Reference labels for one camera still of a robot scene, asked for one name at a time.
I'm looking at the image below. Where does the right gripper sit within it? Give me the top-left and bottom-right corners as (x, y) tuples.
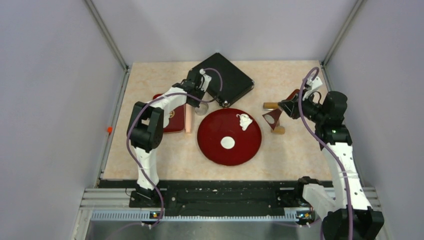
(279, 88), (327, 124)

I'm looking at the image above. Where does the clear glass cup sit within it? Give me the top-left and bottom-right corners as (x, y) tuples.
(194, 102), (209, 116)

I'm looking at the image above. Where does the wooden double-ended roller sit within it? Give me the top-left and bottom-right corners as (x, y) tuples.
(262, 102), (286, 135)

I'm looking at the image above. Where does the round red tray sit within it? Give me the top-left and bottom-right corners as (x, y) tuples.
(196, 108), (262, 166)

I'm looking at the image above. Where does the metal scraper wooden handle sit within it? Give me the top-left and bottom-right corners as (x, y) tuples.
(262, 89), (300, 132)

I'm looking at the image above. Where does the white dough ball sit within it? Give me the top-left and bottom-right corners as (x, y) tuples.
(236, 113), (253, 131)

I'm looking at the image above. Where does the round cut dumpling wrapper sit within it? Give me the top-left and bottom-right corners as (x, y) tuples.
(220, 136), (236, 150)

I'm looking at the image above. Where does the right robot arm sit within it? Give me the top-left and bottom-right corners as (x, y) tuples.
(278, 89), (385, 240)

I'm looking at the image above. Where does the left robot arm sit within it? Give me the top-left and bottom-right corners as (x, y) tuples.
(126, 68), (212, 207)

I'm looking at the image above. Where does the pink plastic cylinder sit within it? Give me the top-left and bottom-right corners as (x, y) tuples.
(184, 104), (194, 134)

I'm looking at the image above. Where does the black case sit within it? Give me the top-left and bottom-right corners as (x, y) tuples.
(192, 52), (255, 108)

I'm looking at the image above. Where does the red rectangular tray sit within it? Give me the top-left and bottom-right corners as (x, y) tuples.
(152, 93), (185, 134)

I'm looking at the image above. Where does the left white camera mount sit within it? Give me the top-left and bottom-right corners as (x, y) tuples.
(199, 68), (212, 92)

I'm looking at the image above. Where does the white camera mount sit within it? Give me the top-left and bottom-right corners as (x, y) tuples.
(302, 76), (323, 101)
(199, 68), (212, 92)

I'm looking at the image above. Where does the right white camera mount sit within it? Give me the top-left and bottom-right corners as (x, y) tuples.
(302, 76), (323, 101)

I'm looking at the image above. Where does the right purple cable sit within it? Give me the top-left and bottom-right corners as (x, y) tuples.
(297, 66), (355, 240)

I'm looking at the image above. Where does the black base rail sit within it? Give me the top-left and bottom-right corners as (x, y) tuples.
(99, 179), (335, 218)

